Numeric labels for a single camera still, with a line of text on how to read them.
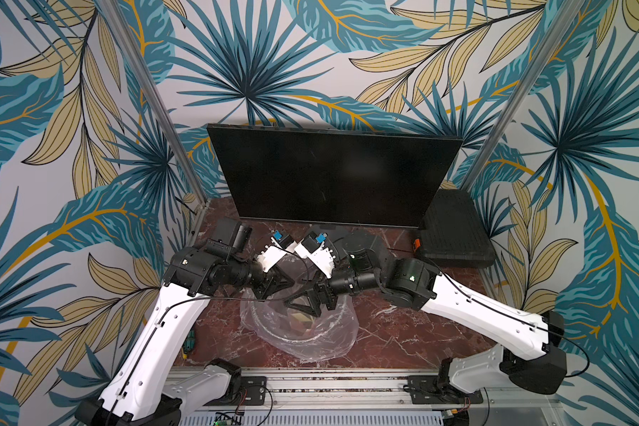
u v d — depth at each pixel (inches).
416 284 17.3
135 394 14.0
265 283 21.2
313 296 19.2
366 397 28.8
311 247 19.9
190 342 31.4
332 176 41.6
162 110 34.7
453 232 39.6
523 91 32.9
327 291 19.4
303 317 31.9
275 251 20.7
